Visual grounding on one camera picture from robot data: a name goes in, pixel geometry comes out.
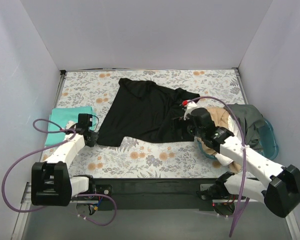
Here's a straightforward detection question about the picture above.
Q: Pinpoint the black t shirt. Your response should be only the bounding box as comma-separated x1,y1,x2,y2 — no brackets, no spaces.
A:
96,78,200,147

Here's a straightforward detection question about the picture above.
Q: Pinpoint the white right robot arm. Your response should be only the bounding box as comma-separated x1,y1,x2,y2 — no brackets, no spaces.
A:
172,106,300,218

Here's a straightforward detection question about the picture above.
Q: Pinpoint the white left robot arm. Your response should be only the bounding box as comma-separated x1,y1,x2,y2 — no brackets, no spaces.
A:
31,123,98,207

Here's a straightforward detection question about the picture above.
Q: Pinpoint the folded teal t shirt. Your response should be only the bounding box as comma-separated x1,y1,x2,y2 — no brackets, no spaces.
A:
44,106,97,147

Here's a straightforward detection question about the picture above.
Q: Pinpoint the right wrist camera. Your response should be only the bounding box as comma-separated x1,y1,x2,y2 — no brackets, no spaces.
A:
211,126,233,144

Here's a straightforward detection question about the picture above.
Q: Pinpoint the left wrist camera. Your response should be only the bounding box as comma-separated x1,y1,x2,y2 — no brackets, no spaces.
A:
76,113,94,130

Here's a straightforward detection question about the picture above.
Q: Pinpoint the beige t shirt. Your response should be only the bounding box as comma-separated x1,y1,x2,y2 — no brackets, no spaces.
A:
197,107,243,173

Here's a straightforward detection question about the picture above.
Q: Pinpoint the grey green t shirt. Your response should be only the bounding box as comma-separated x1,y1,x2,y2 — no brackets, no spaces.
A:
228,103,265,151

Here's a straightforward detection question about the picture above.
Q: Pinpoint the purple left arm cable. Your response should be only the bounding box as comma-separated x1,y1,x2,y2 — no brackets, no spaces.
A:
1,119,117,225

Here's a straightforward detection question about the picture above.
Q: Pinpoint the blue transparent plastic basket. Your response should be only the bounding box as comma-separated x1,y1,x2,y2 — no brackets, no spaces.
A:
196,117,280,162

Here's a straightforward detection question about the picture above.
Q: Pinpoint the aluminium frame rail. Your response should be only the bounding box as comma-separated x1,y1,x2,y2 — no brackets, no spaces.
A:
11,184,300,240

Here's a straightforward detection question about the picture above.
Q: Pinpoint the floral patterned table mat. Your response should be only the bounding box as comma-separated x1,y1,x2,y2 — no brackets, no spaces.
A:
56,69,247,178

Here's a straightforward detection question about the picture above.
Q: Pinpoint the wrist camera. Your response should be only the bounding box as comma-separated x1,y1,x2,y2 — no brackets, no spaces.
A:
211,126,233,144
76,113,94,130

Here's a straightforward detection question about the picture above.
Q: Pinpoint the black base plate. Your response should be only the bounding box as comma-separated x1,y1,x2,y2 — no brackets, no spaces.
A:
92,177,228,211

